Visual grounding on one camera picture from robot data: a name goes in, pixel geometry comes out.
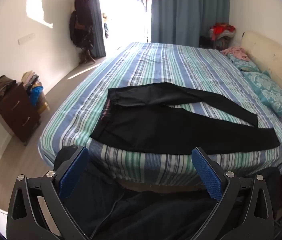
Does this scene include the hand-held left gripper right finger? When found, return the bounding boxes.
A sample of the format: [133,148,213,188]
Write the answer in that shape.
[191,147,275,240]

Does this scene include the wide blue curtain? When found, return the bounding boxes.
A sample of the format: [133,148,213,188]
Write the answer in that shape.
[151,0,231,47]

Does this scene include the dark clothing heap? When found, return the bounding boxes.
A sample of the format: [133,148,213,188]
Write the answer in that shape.
[53,146,282,240]

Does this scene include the blue bag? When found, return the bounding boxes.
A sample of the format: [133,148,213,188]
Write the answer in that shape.
[29,86,44,107]

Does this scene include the pink cloth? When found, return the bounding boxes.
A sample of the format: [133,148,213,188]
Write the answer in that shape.
[221,45,251,61]

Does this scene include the cream padded headboard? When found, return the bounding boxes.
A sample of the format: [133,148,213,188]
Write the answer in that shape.
[240,31,282,110]

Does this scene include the large teal patterned pillow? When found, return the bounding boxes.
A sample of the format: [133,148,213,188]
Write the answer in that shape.
[241,70,282,117]

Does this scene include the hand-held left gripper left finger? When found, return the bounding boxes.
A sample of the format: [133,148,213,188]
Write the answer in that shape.
[6,146,92,240]

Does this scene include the narrow blue curtain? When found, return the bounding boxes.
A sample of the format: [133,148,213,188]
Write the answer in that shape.
[78,0,106,58]

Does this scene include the black pants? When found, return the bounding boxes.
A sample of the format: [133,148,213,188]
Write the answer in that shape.
[90,82,281,159]

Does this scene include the colourful clothes pile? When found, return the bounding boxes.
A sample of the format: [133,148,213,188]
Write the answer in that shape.
[22,71,43,90]

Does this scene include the brown wooden dresser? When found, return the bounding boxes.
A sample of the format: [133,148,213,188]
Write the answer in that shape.
[0,81,41,145]

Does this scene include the red clothes pile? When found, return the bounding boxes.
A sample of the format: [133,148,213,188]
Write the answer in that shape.
[209,23,236,40]

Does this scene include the small teal patterned pillow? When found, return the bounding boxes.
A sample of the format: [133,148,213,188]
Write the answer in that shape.
[227,54,260,72]

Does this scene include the olive clothes pile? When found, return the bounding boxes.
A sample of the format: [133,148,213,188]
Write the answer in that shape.
[0,75,17,107]

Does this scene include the bed with striped blanket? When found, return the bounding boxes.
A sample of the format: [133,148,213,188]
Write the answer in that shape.
[38,42,282,187]

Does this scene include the dark chair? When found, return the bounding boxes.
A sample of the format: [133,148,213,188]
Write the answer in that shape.
[199,35,229,50]

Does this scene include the wooden coat rack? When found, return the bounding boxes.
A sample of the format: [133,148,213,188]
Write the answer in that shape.
[78,45,96,64]

